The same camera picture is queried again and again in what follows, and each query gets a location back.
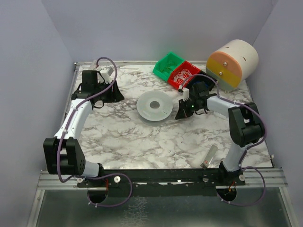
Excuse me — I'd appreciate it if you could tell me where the black plastic bin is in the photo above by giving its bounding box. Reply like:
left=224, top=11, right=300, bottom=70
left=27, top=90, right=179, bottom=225
left=186, top=71, right=217, bottom=91

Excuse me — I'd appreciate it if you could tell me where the grey plastic cable spool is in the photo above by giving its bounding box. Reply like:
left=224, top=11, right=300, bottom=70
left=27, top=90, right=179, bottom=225
left=136, top=90, right=173, bottom=122

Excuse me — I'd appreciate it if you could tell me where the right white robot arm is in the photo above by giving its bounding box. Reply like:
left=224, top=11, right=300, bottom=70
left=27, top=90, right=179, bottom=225
left=175, top=82, right=265, bottom=172

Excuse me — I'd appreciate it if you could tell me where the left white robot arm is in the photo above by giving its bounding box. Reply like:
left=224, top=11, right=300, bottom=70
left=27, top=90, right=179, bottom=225
left=43, top=67, right=124, bottom=178

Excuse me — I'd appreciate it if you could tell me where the clear plastic tube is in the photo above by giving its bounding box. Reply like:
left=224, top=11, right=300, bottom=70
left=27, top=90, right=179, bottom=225
left=89, top=60, right=98, bottom=70

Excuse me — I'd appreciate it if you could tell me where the clear protractor packet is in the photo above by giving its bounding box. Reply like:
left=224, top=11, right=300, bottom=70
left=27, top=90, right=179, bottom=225
left=213, top=110, right=228, bottom=119

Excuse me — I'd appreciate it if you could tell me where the red plastic bin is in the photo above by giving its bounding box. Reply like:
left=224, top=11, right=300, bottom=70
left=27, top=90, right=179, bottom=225
left=167, top=61, right=200, bottom=89

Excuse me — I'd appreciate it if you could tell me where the green plastic bin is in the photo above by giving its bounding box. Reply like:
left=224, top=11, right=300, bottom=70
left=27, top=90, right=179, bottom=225
left=153, top=52, right=185, bottom=82

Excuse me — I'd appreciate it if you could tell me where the large beige cylinder drum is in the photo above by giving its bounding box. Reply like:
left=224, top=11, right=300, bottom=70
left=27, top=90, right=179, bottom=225
left=205, top=39, right=259, bottom=91

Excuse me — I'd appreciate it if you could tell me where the small grey staples box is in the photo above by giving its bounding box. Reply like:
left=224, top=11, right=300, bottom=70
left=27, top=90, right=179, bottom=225
left=200, top=145, right=218, bottom=169

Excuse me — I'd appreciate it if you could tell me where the black mounting base bar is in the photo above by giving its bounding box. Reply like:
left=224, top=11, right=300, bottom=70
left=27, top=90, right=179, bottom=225
left=77, top=165, right=245, bottom=197

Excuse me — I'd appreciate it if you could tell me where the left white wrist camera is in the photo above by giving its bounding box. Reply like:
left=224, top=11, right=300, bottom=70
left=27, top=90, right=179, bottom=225
left=96, top=67, right=114, bottom=84

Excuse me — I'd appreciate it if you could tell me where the white coiled cable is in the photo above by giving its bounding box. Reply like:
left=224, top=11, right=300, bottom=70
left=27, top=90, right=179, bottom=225
left=173, top=68, right=193, bottom=85

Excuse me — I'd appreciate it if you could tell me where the green coiled cable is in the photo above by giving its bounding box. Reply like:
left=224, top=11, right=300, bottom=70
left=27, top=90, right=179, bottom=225
left=160, top=63, right=177, bottom=73

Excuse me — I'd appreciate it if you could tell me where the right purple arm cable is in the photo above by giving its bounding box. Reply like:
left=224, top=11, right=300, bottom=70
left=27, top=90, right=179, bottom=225
left=179, top=74, right=268, bottom=208

